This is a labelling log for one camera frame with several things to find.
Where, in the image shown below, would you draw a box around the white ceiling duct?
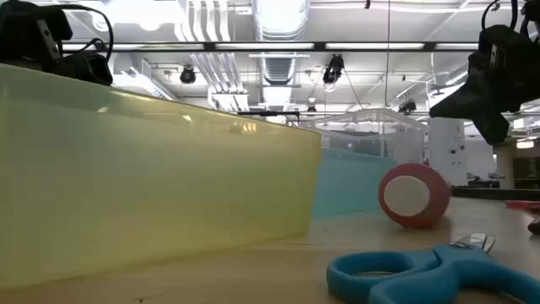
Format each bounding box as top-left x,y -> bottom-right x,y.
111,54 -> 176,101

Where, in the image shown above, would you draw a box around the thin hanging rod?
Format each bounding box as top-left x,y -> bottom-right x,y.
384,0 -> 392,109

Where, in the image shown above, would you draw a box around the black ceiling-hung device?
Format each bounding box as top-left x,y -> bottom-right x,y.
397,99 -> 418,116
321,53 -> 346,85
179,65 -> 197,84

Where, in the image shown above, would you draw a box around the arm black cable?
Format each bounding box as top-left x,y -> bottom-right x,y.
54,3 -> 116,64
480,0 -> 540,39

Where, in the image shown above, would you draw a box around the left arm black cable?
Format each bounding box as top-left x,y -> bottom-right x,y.
54,3 -> 116,64

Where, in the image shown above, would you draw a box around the clear plastic bin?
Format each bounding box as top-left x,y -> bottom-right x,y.
294,108 -> 430,187

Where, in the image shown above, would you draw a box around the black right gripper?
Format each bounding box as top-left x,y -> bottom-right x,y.
429,24 -> 540,122

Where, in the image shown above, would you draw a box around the white pillar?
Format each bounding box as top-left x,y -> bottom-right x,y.
428,117 -> 469,187

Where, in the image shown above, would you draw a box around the silver ventilation duct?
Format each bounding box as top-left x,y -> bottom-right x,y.
251,0 -> 311,85

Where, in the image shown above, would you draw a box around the teal translucent plastic bin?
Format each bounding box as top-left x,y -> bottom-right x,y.
311,147 -> 397,219

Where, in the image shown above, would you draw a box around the light blue handled scissors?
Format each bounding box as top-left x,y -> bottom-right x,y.
326,233 -> 540,304

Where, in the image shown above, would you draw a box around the yellow translucent plastic bin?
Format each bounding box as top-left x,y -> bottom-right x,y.
0,62 -> 324,290

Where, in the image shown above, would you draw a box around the slanted silver duct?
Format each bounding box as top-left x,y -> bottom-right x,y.
442,69 -> 470,87

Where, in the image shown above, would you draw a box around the black horizontal bar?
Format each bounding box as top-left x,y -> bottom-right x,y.
237,110 -> 301,117

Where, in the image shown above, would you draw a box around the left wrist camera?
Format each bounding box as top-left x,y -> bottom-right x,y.
53,50 -> 114,87

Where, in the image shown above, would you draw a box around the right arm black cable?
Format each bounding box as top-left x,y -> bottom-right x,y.
480,0 -> 540,39

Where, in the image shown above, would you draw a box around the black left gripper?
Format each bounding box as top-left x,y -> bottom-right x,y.
0,0 -> 73,73

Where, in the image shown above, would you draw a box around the red paint bottle white cap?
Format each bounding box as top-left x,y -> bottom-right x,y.
377,163 -> 451,230

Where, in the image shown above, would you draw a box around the black aluminium table frame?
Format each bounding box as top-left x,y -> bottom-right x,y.
450,187 -> 540,201

